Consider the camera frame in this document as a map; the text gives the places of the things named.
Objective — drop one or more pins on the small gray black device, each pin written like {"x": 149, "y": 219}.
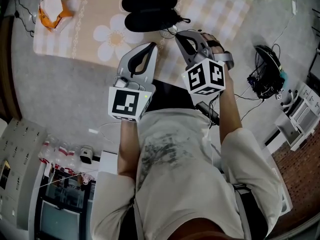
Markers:
{"x": 86, "y": 155}

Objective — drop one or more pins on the gray drawer cabinet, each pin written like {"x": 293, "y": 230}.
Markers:
{"x": 17, "y": 171}

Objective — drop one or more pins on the brown wooden step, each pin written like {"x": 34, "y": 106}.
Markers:
{"x": 7, "y": 71}

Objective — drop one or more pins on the person's head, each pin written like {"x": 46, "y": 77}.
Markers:
{"x": 195, "y": 230}

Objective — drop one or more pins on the person's white t-shirt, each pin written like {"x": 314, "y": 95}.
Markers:
{"x": 180, "y": 179}

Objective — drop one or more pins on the beige checked flower tablecloth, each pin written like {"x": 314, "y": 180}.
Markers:
{"x": 82, "y": 34}

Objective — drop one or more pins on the person's black trousers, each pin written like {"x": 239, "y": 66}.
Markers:
{"x": 172, "y": 96}

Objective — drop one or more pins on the person's right forearm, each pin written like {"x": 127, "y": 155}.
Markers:
{"x": 230, "y": 109}

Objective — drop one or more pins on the orange and white packet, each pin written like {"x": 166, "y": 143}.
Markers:
{"x": 53, "y": 11}

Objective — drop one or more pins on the black glasses case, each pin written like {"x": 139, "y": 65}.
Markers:
{"x": 150, "y": 1}

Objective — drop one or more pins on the person's right hand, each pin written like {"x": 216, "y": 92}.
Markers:
{"x": 211, "y": 40}

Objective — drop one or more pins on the black battery pack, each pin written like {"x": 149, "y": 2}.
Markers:
{"x": 207, "y": 111}

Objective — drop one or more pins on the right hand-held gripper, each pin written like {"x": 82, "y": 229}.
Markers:
{"x": 205, "y": 76}

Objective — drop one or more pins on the white storage rack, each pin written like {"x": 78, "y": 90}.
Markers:
{"x": 300, "y": 119}

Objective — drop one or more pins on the person's left forearm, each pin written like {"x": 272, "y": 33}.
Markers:
{"x": 127, "y": 149}

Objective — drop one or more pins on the white power strip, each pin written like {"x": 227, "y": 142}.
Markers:
{"x": 294, "y": 7}

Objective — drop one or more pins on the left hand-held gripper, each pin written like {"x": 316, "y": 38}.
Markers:
{"x": 125, "y": 104}

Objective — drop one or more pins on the pack of clear red-label bottles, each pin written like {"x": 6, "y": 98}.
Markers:
{"x": 60, "y": 154}

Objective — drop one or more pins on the white cardboard box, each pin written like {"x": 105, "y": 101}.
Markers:
{"x": 108, "y": 162}

